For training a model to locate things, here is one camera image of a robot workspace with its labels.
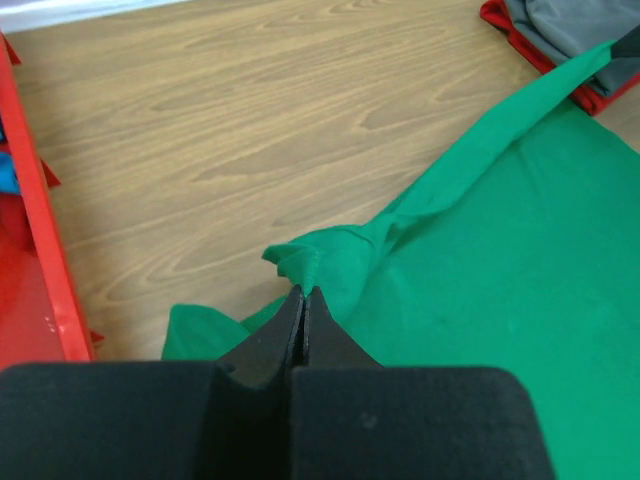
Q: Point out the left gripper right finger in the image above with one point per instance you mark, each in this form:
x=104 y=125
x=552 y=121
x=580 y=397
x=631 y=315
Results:
x=352 y=418

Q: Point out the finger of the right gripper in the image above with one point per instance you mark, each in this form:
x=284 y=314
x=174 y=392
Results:
x=628 y=46

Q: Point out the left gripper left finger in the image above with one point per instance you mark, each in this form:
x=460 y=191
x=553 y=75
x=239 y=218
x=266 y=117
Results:
x=223 y=419

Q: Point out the green t shirt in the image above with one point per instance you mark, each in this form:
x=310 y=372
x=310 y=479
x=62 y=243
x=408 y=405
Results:
x=517 y=249

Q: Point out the folded grey t shirt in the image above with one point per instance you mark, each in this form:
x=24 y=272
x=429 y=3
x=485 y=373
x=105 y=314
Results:
x=563 y=29

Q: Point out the folded red t shirt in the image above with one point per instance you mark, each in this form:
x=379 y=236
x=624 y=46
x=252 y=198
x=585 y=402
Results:
x=594 y=94

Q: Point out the red plastic bin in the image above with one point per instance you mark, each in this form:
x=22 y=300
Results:
x=41 y=317

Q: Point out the blue shirt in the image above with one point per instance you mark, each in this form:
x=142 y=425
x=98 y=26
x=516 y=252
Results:
x=8 y=178

